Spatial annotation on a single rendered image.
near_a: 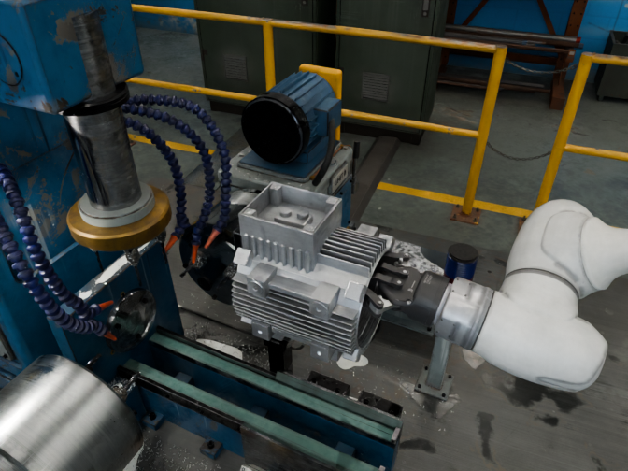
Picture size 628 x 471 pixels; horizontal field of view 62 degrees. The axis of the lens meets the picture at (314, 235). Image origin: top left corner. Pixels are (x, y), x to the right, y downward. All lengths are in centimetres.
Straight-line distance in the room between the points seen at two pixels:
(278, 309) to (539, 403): 81
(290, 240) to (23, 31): 44
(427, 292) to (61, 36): 61
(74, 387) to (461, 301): 63
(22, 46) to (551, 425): 126
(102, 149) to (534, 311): 68
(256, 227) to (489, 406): 81
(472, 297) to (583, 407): 76
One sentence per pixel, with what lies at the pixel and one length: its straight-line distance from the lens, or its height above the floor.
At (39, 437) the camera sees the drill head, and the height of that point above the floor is 115.
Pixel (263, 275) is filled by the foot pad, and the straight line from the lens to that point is 75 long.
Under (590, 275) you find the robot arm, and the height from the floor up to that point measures 140.
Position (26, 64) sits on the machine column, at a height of 163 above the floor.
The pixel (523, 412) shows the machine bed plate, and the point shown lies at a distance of 138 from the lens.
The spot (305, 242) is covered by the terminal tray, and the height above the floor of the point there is 143.
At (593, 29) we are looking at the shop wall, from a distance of 574.
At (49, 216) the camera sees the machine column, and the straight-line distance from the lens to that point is 118.
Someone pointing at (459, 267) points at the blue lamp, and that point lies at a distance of 107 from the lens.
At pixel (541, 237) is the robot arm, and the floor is 142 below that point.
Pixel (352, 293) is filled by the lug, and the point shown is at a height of 138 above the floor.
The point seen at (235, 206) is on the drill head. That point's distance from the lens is 128.
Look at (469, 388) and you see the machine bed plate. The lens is 138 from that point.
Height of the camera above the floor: 187
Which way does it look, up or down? 37 degrees down
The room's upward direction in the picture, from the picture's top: straight up
